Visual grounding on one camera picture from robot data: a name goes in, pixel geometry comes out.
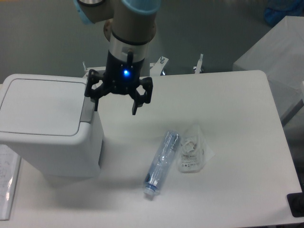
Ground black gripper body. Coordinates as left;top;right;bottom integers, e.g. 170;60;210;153
102;50;143;95

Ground blue object in background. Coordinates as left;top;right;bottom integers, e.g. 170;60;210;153
264;0;304;27

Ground laminated paper sheet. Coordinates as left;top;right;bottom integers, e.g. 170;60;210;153
0;144;21;221

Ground crushed clear plastic bottle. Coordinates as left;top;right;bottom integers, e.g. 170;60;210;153
143;131;181;199

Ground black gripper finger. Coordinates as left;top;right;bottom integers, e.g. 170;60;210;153
131;77;152;115
84;69;112;111

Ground clear plastic wrapper bag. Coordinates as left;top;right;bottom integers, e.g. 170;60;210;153
177;124;215;173

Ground white plastic trash can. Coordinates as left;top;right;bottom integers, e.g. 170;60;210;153
0;74;104;178

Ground black table clamp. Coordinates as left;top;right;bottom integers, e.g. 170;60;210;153
287;192;304;218

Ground white cabinet box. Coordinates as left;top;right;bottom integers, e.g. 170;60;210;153
232;16;304;125

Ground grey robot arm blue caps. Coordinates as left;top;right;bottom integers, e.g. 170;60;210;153
74;0;161;114

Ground white metal base frame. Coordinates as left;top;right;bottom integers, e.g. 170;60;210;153
82;54;205;78

